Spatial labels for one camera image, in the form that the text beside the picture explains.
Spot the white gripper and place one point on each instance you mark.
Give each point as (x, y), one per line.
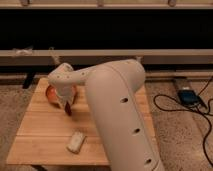
(65, 95)

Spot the dark red pepper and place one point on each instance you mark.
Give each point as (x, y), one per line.
(68, 109)

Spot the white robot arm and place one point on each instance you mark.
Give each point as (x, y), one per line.
(110, 92)

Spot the orange ceramic bowl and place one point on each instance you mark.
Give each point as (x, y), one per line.
(51, 95)

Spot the white rolled cloth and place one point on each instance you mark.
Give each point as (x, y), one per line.
(76, 141)

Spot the wooden table board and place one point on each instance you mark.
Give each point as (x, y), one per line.
(45, 131)

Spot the black power adapter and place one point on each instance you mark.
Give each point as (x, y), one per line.
(188, 97)

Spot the wooden rail beam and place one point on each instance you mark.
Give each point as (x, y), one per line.
(46, 57)

